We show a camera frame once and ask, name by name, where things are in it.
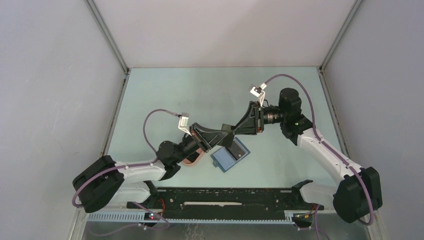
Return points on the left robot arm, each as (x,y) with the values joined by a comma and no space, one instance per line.
(106,181)

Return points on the blue card holder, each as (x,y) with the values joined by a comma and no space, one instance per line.
(226,158)

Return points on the left controller board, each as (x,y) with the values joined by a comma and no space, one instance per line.
(151,217)

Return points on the right controller board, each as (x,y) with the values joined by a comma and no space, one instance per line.
(302,217)

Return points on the pink oval tray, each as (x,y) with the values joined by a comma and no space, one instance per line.
(194,158)

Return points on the controller board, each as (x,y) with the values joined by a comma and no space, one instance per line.
(151,217)
(302,217)

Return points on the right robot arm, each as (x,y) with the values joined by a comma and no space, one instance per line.
(358,190)

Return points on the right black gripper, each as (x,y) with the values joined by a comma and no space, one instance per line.
(247,125)

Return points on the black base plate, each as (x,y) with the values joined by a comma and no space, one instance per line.
(226,203)

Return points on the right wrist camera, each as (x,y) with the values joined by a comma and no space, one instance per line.
(259,92)

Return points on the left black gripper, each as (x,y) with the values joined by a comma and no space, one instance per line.
(212,143)

